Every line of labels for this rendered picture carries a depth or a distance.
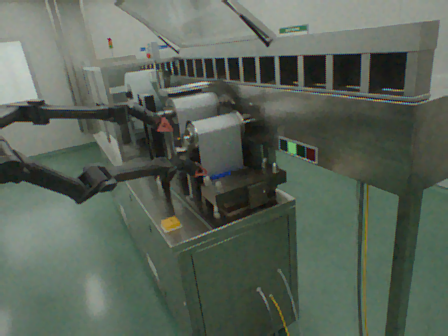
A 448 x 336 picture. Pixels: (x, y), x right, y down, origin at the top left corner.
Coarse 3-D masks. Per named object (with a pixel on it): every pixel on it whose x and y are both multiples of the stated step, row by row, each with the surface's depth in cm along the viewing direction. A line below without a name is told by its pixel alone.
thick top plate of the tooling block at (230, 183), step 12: (252, 168) 167; (264, 168) 165; (216, 180) 158; (228, 180) 156; (240, 180) 154; (252, 180) 153; (264, 180) 153; (276, 180) 157; (204, 192) 153; (216, 192) 145; (228, 192) 145; (240, 192) 149; (216, 204) 144
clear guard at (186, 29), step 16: (128, 0) 188; (144, 0) 175; (160, 0) 163; (176, 0) 154; (192, 0) 145; (208, 0) 137; (144, 16) 204; (160, 16) 188; (176, 16) 175; (192, 16) 164; (208, 16) 154; (224, 16) 145; (176, 32) 204; (192, 32) 189; (208, 32) 176; (224, 32) 164; (240, 32) 154
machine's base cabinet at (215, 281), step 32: (128, 192) 228; (128, 224) 282; (256, 224) 151; (288, 224) 161; (160, 256) 179; (192, 256) 139; (224, 256) 147; (256, 256) 157; (288, 256) 168; (160, 288) 215; (192, 288) 143; (224, 288) 153; (256, 288) 163; (192, 320) 149; (224, 320) 159; (256, 320) 170; (288, 320) 183
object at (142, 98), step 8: (144, 96) 170; (152, 96) 170; (144, 104) 180; (152, 104) 171; (144, 128) 187; (152, 128) 175; (152, 136) 176; (160, 136) 178; (152, 144) 183; (160, 144) 180; (152, 152) 191; (160, 152) 181; (160, 184) 191; (168, 184) 189
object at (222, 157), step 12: (216, 144) 158; (228, 144) 162; (240, 144) 165; (204, 156) 157; (216, 156) 160; (228, 156) 164; (240, 156) 167; (204, 168) 159; (216, 168) 162; (228, 168) 166
